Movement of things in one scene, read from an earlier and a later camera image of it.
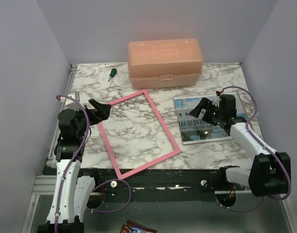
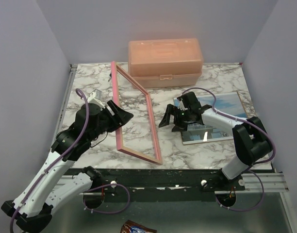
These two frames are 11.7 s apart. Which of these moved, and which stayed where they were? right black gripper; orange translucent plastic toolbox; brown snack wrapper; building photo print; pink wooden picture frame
Moved: pink wooden picture frame; right black gripper
Stayed: building photo print; brown snack wrapper; orange translucent plastic toolbox
